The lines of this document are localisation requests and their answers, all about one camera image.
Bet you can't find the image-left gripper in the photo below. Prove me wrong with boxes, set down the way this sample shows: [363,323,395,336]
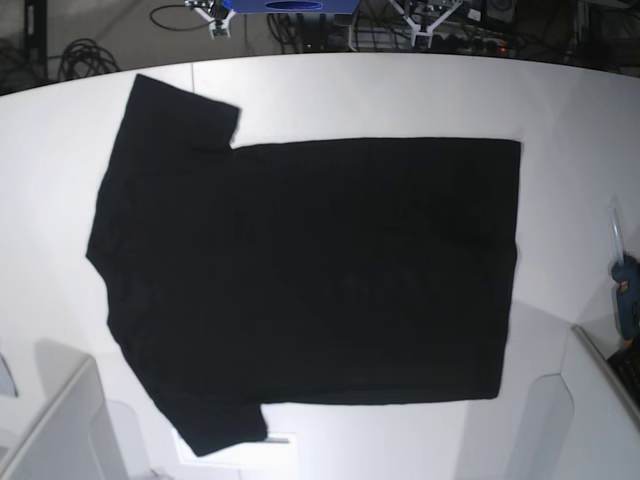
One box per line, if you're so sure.
[185,0,236,38]

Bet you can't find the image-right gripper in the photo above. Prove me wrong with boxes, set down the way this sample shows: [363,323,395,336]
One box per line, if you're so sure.
[388,0,463,48]

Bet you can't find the black T-shirt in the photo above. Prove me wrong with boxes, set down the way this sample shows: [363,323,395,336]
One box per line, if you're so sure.
[86,75,522,456]

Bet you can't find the blue box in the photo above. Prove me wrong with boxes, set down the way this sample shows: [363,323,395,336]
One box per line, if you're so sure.
[223,0,360,14]

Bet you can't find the power strip with red light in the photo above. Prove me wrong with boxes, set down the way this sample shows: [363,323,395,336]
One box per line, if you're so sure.
[439,34,511,55]

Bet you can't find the blue glue gun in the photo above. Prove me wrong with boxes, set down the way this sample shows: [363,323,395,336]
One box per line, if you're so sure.
[608,204,639,341]

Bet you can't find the black keyboard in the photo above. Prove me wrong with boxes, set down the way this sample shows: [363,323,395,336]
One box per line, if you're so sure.
[608,343,640,405]

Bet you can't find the white partition panel right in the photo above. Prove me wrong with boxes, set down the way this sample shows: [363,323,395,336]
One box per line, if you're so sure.
[510,326,639,479]

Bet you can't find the white partition panel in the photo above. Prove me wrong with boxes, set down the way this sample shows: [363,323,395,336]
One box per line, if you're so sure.
[510,326,639,479]
[1,355,129,479]

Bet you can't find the white partition panel left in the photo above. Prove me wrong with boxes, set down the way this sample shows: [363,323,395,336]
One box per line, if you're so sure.
[1,355,129,479]

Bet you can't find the coiled black cable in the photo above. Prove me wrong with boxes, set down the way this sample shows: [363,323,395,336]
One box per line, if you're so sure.
[55,39,121,84]

